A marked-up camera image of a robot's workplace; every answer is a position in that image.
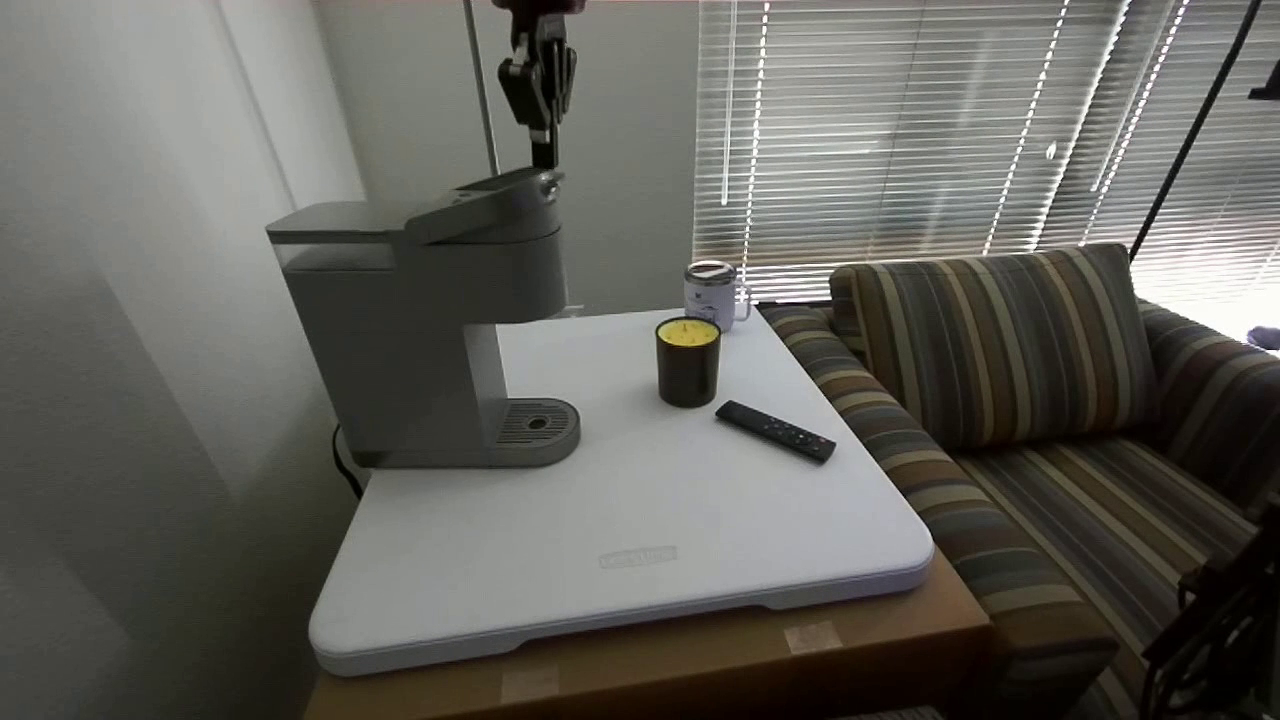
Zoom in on white plastic board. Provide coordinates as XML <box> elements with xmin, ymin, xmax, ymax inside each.
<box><xmin>303</xmin><ymin>303</ymin><xmax>940</xmax><ymax>679</ymax></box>

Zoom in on black metal frame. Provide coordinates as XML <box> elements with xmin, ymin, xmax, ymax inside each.
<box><xmin>1135</xmin><ymin>500</ymin><xmax>1280</xmax><ymax>720</ymax></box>

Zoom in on striped fabric sofa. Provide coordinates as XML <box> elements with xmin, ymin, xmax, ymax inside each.
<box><xmin>757</xmin><ymin>240</ymin><xmax>1280</xmax><ymax>720</ymax></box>

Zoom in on black remote control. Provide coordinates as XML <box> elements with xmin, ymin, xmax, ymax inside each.
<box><xmin>714</xmin><ymin>395</ymin><xmax>840</xmax><ymax>468</ymax></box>

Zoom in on grey tall pitcher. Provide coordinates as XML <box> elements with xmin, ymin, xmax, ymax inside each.
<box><xmin>263</xmin><ymin>163</ymin><xmax>583</xmax><ymax>471</ymax></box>

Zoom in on white insulated mug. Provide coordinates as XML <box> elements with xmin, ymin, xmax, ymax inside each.
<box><xmin>681</xmin><ymin>255</ymin><xmax>757</xmax><ymax>337</ymax></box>

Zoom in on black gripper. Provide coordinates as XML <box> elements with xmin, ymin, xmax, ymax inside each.
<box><xmin>496</xmin><ymin>0</ymin><xmax>594</xmax><ymax>171</ymax></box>

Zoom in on thin metal pole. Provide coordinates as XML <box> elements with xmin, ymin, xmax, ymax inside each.
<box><xmin>459</xmin><ymin>0</ymin><xmax>501</xmax><ymax>178</ymax></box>

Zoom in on wooden side table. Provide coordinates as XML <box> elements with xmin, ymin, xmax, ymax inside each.
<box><xmin>300</xmin><ymin>546</ymin><xmax>999</xmax><ymax>720</ymax></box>

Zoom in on black power cable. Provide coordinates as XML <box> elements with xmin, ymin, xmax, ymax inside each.
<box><xmin>329</xmin><ymin>418</ymin><xmax>372</xmax><ymax>500</ymax></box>

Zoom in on white window blinds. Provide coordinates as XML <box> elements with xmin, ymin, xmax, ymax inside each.
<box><xmin>689</xmin><ymin>0</ymin><xmax>1280</xmax><ymax>313</ymax></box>

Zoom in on dark glass yellow candle jar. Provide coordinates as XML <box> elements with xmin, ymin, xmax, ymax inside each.
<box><xmin>653</xmin><ymin>313</ymin><xmax>730</xmax><ymax>412</ymax></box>

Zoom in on black slanted stand pole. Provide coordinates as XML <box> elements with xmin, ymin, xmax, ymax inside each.
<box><xmin>1126</xmin><ymin>0</ymin><xmax>1265</xmax><ymax>259</ymax></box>

